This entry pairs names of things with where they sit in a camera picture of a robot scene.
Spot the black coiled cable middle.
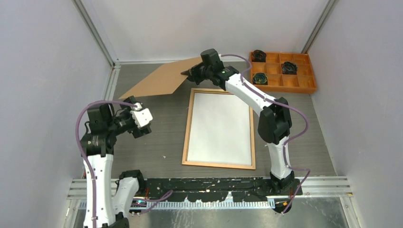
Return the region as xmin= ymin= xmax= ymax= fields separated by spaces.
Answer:
xmin=281 ymin=61 xmax=298 ymax=75

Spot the black coiled cable top-left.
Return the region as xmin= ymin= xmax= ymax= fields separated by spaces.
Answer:
xmin=251 ymin=49 xmax=267 ymax=63

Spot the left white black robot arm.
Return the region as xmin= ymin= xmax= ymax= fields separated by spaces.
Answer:
xmin=75 ymin=98 xmax=153 ymax=228

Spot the orange wooden picture frame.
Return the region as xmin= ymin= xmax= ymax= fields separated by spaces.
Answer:
xmin=182 ymin=88 xmax=257 ymax=171

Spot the plant window photo print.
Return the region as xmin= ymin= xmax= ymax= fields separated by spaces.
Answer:
xmin=187 ymin=92 xmax=252 ymax=166

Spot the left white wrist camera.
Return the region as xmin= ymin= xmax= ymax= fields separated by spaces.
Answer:
xmin=130 ymin=102 xmax=153 ymax=128

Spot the aluminium rail front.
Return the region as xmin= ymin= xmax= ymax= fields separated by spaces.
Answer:
xmin=67 ymin=176 xmax=353 ymax=200

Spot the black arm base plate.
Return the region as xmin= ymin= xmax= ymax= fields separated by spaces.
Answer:
xmin=135 ymin=177 xmax=302 ymax=202

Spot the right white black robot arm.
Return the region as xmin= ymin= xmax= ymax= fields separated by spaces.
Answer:
xmin=181 ymin=48 xmax=301 ymax=195

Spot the black blue coiled cable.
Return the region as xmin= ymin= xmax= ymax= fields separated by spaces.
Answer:
xmin=252 ymin=72 xmax=268 ymax=85

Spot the brown cardboard backing board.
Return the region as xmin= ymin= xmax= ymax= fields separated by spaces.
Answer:
xmin=119 ymin=57 xmax=202 ymax=99

